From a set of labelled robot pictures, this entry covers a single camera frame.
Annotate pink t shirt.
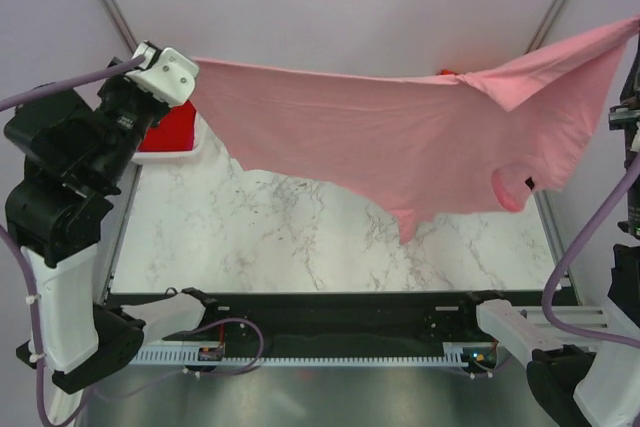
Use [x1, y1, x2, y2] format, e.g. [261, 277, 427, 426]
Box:
[192, 18, 639, 243]

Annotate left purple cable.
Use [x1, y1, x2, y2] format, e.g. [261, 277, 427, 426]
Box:
[0, 57, 265, 423]

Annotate white plastic basket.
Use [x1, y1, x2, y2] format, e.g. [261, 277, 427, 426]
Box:
[131, 114, 209, 165]

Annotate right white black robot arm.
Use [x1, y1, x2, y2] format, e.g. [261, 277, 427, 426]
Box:
[457, 62, 639, 426]

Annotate white slotted cable duct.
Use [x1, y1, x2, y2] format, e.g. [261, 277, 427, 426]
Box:
[131, 342, 496, 367]

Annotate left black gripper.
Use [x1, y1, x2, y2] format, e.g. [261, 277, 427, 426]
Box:
[87, 56, 170, 189]

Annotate red t shirt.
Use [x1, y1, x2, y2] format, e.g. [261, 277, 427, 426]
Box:
[138, 101, 196, 153]

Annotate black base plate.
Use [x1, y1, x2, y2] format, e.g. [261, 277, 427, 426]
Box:
[189, 291, 481, 348]

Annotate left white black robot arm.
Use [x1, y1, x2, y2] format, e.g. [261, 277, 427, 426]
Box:
[1, 54, 220, 416]

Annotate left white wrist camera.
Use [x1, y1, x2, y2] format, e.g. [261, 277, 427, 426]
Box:
[125, 41, 200, 108]

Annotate aluminium profile rail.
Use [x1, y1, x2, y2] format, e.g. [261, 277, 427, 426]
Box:
[516, 306, 607, 336]

